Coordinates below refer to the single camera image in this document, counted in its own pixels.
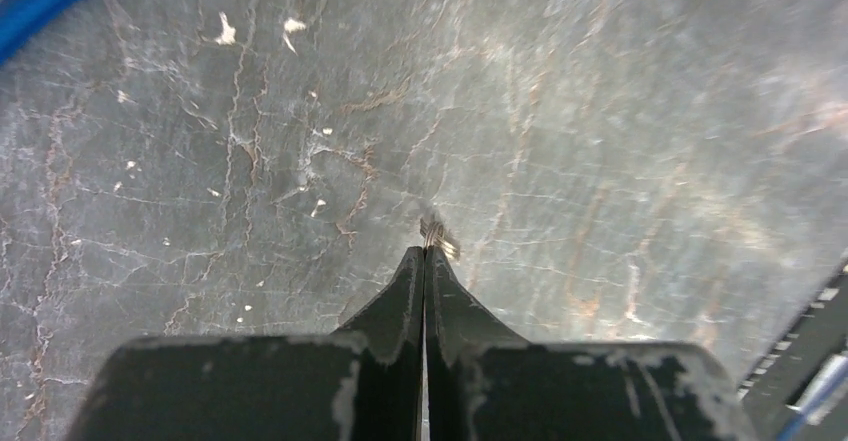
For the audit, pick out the silver key bunch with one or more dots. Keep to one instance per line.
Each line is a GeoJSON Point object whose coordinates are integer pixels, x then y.
{"type": "Point", "coordinates": [435, 234]}

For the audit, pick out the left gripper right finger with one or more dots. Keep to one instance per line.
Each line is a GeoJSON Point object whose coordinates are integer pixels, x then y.
{"type": "Point", "coordinates": [486, 382]}

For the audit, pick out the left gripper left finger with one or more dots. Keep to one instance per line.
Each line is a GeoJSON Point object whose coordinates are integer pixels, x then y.
{"type": "Point", "coordinates": [361, 381]}

